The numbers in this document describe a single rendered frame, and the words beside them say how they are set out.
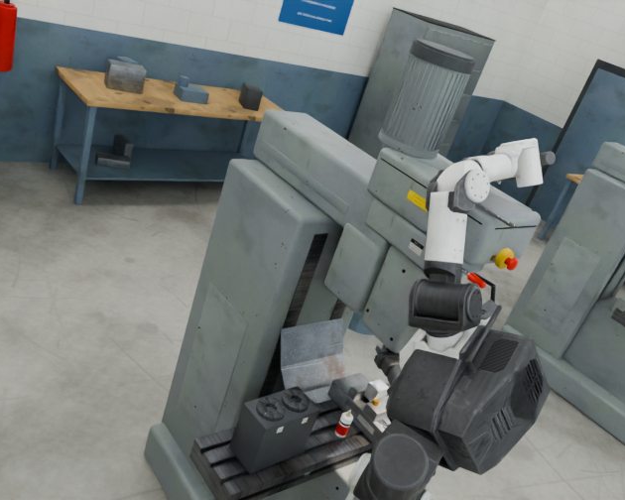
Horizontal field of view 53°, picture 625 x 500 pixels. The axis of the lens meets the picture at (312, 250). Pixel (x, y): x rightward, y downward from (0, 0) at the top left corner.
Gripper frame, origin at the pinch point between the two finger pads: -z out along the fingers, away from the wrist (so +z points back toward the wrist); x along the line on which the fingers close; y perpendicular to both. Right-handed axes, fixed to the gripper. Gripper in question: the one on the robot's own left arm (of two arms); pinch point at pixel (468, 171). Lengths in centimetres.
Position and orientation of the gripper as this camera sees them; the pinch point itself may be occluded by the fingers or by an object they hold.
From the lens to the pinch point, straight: 191.5
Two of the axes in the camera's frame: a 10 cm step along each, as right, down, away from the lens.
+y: 0.9, -10.0, 0.3
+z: 4.4, 0.1, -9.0
